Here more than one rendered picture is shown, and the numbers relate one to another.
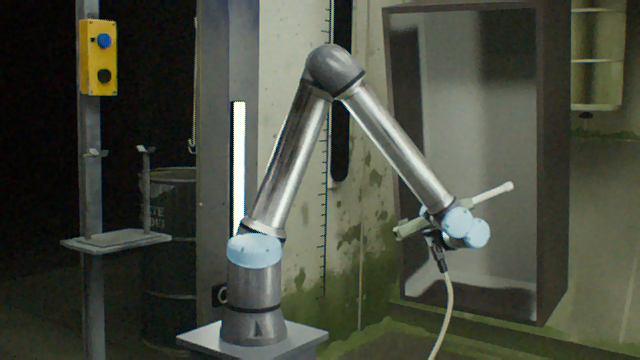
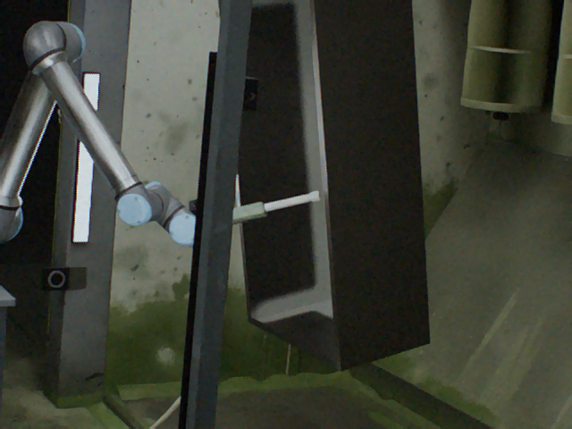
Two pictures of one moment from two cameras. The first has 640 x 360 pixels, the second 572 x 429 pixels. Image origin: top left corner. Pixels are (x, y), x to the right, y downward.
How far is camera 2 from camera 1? 228 cm
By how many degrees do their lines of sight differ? 24
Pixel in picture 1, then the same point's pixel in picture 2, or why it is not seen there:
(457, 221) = (128, 207)
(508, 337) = (445, 415)
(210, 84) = not seen: hidden behind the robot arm
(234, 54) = (91, 21)
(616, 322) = (552, 415)
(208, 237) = (60, 217)
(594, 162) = not seen: outside the picture
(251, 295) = not seen: outside the picture
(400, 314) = (358, 369)
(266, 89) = (138, 62)
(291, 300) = (165, 309)
